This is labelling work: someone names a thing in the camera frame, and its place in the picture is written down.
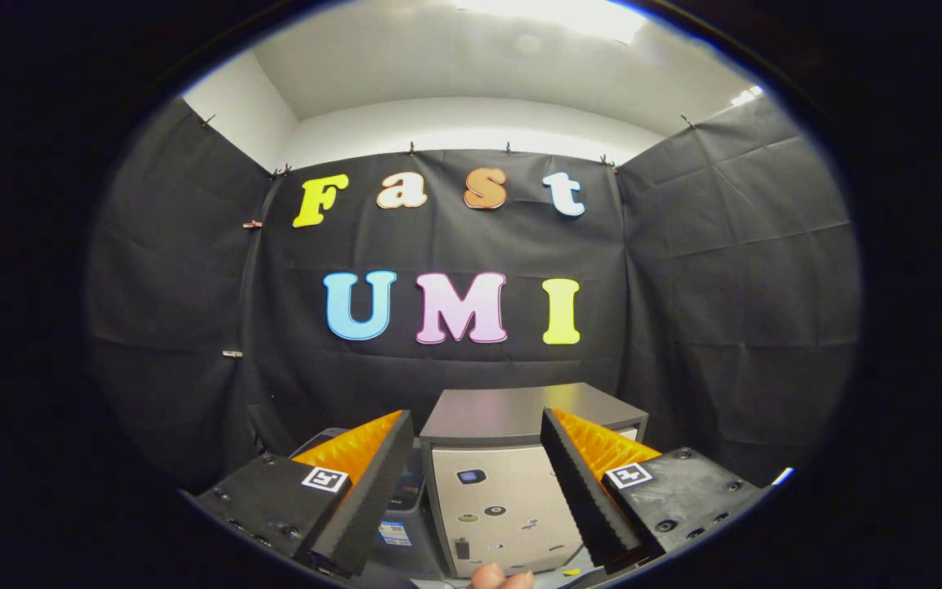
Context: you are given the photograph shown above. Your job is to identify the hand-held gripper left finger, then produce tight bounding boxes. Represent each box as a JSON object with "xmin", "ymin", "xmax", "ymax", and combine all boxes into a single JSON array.
[{"xmin": 193, "ymin": 409, "xmax": 415, "ymax": 578}]

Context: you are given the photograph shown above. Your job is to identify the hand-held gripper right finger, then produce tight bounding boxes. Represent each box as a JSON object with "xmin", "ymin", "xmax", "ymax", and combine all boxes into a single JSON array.
[{"xmin": 541, "ymin": 407, "xmax": 766, "ymax": 573}]

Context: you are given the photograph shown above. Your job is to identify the dark grey washing machine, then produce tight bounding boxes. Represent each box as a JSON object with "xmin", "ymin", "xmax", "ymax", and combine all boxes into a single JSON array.
[{"xmin": 291, "ymin": 427, "xmax": 451, "ymax": 583}]

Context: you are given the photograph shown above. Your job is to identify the grey cabinet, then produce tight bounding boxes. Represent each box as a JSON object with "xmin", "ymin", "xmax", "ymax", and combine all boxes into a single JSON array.
[{"xmin": 419, "ymin": 382, "xmax": 650, "ymax": 578}]

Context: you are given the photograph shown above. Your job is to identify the black backdrop cloth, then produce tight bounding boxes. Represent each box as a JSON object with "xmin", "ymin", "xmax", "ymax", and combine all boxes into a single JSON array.
[{"xmin": 87, "ymin": 94, "xmax": 860, "ymax": 493}]

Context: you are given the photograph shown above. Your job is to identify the ceiling light panel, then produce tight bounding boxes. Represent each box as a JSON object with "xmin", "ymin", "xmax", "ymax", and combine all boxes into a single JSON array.
[{"xmin": 455, "ymin": 0, "xmax": 648, "ymax": 43}]

